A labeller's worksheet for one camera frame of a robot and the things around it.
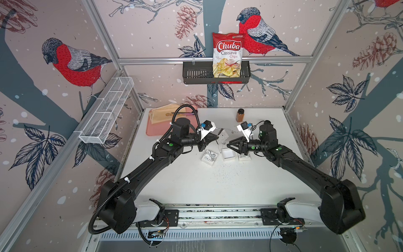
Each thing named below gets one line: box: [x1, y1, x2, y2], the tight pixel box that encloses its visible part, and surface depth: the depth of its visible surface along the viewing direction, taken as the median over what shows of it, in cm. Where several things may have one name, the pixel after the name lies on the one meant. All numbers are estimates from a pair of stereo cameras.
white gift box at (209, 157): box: [200, 149, 218, 167], surface depth 92 cm
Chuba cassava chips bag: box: [212, 32, 246, 78], surface depth 87 cm
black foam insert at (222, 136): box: [217, 128, 229, 145], surface depth 74 cm
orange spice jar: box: [236, 108, 245, 123], surface depth 109 cm
